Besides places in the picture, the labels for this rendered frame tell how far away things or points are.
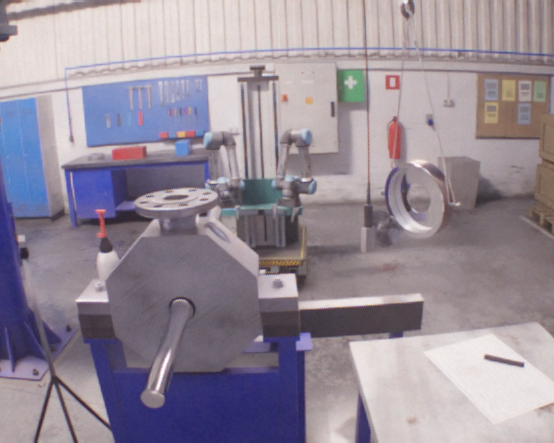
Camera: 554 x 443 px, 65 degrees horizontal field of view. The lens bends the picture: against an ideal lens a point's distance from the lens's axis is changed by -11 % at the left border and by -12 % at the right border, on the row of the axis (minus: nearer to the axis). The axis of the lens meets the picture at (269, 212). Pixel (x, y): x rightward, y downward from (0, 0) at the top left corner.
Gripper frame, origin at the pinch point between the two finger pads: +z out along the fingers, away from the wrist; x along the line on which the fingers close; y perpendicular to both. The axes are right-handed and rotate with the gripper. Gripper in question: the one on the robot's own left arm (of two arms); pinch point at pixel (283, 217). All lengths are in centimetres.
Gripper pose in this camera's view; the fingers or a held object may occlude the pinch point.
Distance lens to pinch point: 362.1
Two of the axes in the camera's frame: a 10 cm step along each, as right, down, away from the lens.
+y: -1.7, -1.3, -9.8
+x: 9.7, 1.4, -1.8
